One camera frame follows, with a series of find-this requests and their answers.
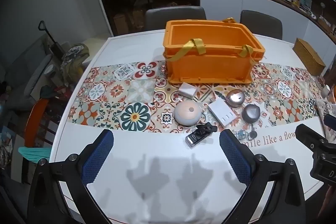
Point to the small blue gadget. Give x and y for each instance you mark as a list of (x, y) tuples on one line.
[(239, 134)]

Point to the black clip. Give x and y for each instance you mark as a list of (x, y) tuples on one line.
[(206, 128)]

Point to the orange chair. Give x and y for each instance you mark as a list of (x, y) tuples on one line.
[(35, 119)]

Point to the round pinkish white device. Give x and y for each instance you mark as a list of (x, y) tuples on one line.
[(187, 113)]

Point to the patterned fabric bag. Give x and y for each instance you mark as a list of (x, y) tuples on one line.
[(73, 61)]

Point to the grey rounded device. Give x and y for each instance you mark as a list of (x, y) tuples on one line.
[(251, 113)]

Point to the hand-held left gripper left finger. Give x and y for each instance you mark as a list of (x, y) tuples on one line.
[(97, 158)]

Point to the white cup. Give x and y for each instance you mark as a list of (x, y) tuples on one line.
[(325, 90)]

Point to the black shovel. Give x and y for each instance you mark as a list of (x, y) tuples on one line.
[(53, 47)]

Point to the grey sofa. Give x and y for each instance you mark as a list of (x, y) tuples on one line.
[(23, 69)]

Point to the wicker box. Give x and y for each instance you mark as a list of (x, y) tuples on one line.
[(308, 56)]

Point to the silver egg-shaped device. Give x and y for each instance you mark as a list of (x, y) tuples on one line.
[(235, 98)]

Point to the white plug adapter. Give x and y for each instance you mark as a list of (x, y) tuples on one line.
[(223, 112)]

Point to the person's right forearm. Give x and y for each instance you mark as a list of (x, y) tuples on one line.
[(328, 200)]

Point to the grey chair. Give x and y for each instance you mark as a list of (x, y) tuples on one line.
[(174, 18), (262, 23)]

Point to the small white box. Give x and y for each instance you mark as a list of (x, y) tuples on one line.
[(187, 90)]

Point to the teal cloth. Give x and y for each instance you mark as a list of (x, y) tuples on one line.
[(34, 154)]

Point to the black rectangular gadget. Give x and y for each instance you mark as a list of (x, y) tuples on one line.
[(195, 139)]

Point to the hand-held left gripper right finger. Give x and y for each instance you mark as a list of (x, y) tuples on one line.
[(236, 158)]

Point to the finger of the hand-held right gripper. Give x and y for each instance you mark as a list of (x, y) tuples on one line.
[(308, 136), (331, 122)]

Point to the patterned tile table runner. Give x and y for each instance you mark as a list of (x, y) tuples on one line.
[(118, 92)]

